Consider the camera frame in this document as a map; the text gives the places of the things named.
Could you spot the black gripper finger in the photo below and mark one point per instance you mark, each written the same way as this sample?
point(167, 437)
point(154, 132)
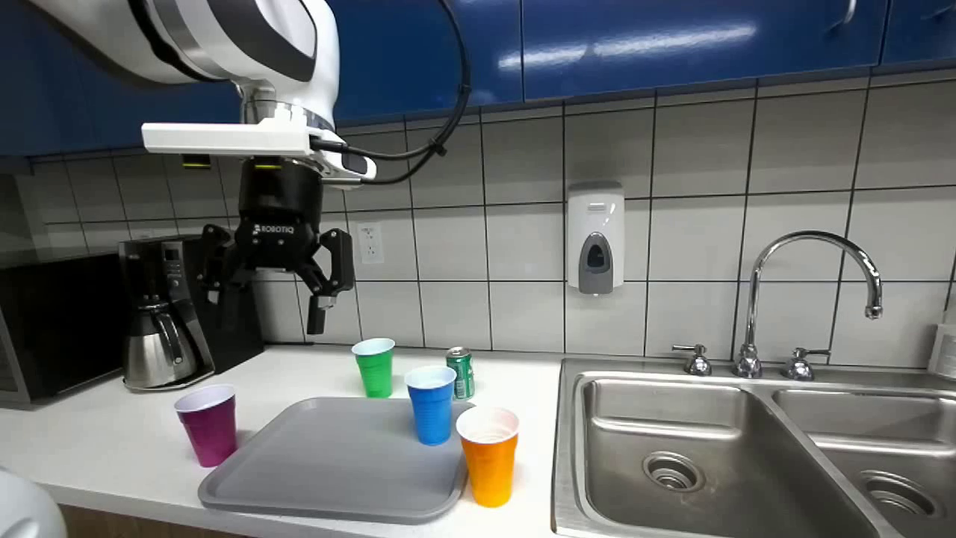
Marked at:
point(330, 285)
point(218, 265)

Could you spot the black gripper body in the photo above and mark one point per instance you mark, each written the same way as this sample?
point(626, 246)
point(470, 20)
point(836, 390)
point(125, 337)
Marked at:
point(278, 218)

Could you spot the green plastic cup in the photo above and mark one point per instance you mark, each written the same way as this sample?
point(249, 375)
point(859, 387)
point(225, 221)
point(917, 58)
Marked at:
point(373, 366)

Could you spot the purple plastic cup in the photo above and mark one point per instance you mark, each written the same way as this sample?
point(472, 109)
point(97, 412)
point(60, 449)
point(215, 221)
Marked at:
point(210, 422)

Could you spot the orange plastic cup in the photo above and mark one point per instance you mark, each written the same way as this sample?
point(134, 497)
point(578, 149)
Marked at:
point(487, 437)

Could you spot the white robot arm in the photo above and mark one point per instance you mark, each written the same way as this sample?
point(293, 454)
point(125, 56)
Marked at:
point(284, 65)

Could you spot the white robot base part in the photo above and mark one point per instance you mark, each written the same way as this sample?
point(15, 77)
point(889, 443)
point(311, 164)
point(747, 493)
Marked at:
point(27, 514)

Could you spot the grey plastic tray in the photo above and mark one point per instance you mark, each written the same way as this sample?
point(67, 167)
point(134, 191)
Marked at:
point(339, 458)

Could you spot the black steel coffee maker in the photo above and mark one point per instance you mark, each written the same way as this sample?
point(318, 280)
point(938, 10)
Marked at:
point(167, 271)

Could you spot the steel coffee carafe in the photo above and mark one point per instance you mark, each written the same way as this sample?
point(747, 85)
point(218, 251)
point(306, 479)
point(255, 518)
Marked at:
point(157, 354)

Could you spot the blue plastic cup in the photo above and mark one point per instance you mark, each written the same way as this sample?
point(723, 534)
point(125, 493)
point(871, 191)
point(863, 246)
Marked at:
point(430, 395)

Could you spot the black microwave oven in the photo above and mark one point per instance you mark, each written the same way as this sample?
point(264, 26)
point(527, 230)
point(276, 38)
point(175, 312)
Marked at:
point(60, 327)

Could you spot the green soda can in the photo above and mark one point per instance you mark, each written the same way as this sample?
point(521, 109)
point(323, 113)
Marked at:
point(461, 363)

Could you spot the blue upper cabinets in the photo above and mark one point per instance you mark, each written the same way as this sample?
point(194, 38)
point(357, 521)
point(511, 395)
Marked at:
point(426, 58)

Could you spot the white soap dispenser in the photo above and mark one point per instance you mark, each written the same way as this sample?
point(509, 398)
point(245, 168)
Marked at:
point(594, 240)

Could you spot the chrome sink faucet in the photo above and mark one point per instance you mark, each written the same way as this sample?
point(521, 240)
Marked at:
point(786, 325)

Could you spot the stainless steel double sink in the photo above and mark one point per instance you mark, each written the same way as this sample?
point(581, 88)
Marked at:
point(653, 454)

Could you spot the white wall outlet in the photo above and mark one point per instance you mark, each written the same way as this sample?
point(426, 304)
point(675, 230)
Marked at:
point(369, 237)

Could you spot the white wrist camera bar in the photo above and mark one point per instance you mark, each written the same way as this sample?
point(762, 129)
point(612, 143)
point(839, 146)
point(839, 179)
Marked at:
point(287, 132)

